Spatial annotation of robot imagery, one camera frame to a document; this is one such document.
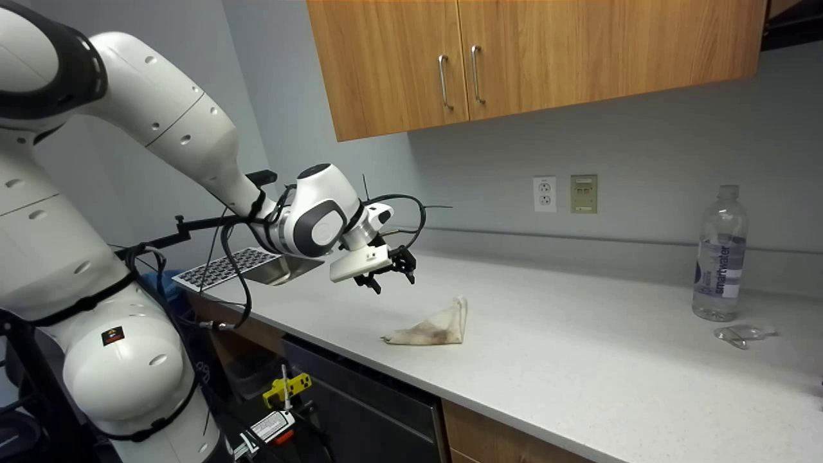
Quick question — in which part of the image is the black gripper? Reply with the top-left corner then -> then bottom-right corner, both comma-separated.
351,244 -> 421,297

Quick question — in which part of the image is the stained beige cloth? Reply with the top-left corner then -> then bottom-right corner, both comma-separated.
378,297 -> 473,351

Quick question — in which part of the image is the black dishwasher front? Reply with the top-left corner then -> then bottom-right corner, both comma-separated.
280,332 -> 449,463

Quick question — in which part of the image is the metal sink with rack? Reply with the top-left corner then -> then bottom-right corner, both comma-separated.
172,244 -> 325,292

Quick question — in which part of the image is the yellow power strip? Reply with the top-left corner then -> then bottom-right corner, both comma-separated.
259,369 -> 316,413

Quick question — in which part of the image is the white labelled box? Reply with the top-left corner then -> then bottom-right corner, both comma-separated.
228,410 -> 301,458

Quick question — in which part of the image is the wooden base cabinet front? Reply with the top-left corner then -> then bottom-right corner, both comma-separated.
440,396 -> 601,463

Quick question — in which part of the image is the clear plastic water bottle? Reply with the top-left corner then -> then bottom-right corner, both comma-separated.
689,180 -> 751,325

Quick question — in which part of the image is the crumpled clear plastic wrapper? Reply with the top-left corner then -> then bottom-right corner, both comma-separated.
715,320 -> 784,351

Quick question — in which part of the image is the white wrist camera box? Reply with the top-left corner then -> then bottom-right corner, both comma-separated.
325,239 -> 390,285

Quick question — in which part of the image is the long black robot cable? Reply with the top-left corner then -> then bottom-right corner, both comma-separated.
201,216 -> 261,336

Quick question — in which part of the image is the white wall power outlet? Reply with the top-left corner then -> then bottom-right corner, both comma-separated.
530,175 -> 557,216

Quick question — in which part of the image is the metal cabinet door handle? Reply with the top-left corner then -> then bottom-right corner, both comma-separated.
466,45 -> 487,112
435,53 -> 458,117

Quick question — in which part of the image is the black articulated camera mount arm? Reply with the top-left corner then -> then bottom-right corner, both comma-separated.
112,212 -> 259,262

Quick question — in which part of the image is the yellow-green wall plate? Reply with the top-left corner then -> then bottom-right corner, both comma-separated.
568,174 -> 599,216

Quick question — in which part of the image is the wooden wall cabinet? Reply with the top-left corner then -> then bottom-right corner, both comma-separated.
302,0 -> 768,145

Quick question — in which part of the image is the black robot cart frame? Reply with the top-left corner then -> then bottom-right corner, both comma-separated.
0,312 -> 86,463

